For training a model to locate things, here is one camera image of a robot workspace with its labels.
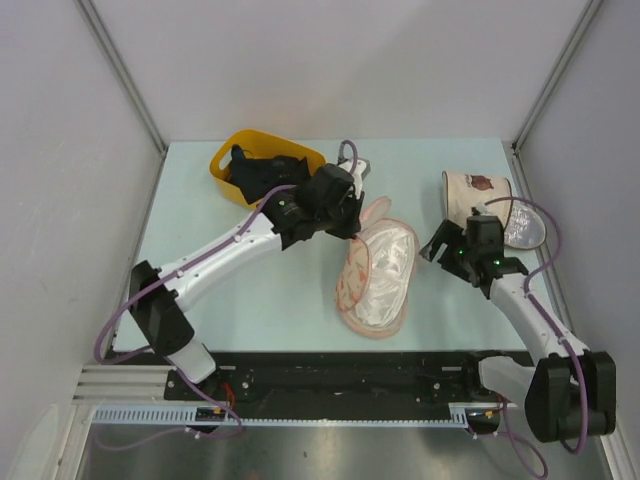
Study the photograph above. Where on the black clothes pile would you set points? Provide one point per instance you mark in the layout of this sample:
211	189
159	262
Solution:
255	177

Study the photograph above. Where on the pink tulip mesh laundry bag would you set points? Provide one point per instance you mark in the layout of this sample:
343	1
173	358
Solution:
354	277

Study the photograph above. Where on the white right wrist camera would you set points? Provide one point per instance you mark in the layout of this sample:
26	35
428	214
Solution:
481	213

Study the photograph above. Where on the beige fabric storage bag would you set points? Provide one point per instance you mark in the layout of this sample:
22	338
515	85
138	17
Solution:
524	229

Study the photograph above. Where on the white slotted cable duct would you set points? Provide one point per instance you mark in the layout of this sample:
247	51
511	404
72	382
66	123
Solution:
452	415

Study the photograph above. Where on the white satin bra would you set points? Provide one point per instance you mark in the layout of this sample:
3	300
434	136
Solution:
392	250

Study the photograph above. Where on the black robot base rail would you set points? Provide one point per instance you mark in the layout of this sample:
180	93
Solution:
345	380

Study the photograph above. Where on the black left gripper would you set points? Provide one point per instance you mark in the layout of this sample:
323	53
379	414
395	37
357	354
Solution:
352	228

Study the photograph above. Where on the yellow plastic basket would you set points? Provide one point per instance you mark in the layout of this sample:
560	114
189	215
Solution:
257	144

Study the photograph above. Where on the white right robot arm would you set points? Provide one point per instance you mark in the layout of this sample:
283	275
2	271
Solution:
569	392

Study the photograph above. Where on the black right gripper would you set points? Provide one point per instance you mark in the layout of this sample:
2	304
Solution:
450	234

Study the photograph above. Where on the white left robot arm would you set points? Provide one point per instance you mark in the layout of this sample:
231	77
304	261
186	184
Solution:
159	298

